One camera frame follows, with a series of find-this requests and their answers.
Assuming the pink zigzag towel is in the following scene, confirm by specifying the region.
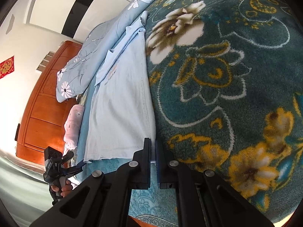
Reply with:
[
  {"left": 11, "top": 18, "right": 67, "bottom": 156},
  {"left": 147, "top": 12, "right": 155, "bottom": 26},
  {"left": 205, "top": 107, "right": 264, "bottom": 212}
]
[{"left": 64, "top": 104, "right": 85, "bottom": 150}]

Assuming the white wardrobe with black stripe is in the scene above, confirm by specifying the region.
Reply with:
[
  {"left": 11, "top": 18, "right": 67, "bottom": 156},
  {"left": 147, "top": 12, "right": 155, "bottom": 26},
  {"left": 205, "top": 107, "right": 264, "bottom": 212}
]
[{"left": 26, "top": 0, "right": 147, "bottom": 44}]

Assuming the red wall decoration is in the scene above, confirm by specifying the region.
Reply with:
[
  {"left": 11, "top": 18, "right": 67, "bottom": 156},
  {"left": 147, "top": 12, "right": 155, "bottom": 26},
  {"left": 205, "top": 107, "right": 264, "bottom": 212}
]
[{"left": 0, "top": 55, "right": 15, "bottom": 79}]

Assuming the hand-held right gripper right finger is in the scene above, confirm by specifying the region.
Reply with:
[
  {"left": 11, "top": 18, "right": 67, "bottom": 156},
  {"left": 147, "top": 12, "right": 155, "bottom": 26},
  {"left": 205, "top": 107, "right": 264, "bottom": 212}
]
[{"left": 155, "top": 141, "right": 275, "bottom": 227}]

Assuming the wooden headboard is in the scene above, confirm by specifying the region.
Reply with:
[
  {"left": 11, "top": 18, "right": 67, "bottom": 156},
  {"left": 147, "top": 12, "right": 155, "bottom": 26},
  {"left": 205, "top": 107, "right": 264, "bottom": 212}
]
[{"left": 15, "top": 40, "right": 83, "bottom": 165}]

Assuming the light blue floral quilt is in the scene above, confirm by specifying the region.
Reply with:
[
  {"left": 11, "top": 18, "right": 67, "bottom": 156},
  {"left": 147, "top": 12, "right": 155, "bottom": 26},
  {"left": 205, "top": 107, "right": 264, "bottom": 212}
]
[{"left": 56, "top": 0, "right": 180, "bottom": 103}]

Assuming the person's left hand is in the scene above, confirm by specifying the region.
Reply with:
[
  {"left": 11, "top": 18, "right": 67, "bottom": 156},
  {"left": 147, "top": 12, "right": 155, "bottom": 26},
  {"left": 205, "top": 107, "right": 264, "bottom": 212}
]
[{"left": 52, "top": 180, "right": 73, "bottom": 198}]

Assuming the light blue shirt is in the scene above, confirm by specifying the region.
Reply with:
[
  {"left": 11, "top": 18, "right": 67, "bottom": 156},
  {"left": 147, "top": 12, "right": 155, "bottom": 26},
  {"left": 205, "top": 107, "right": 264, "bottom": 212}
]
[{"left": 83, "top": 11, "right": 157, "bottom": 163}]

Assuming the teal floral blanket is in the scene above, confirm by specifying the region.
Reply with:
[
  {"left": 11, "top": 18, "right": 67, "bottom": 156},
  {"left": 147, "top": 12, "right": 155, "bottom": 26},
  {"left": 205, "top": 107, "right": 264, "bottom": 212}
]
[{"left": 64, "top": 0, "right": 303, "bottom": 227}]

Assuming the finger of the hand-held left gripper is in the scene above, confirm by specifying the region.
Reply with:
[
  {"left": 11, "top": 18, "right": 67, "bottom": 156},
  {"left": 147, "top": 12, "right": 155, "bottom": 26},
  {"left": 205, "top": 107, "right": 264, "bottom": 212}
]
[
  {"left": 64, "top": 160, "right": 86, "bottom": 176},
  {"left": 61, "top": 151, "right": 74, "bottom": 163}
]

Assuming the wall switch panel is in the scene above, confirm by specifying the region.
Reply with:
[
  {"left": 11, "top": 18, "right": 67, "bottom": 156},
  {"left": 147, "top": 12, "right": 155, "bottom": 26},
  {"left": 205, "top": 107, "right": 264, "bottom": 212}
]
[{"left": 36, "top": 51, "right": 55, "bottom": 72}]

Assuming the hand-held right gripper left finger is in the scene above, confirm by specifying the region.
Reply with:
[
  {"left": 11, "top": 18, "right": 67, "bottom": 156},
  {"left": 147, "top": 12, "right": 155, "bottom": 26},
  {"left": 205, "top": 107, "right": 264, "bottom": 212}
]
[{"left": 30, "top": 137, "right": 152, "bottom": 227}]

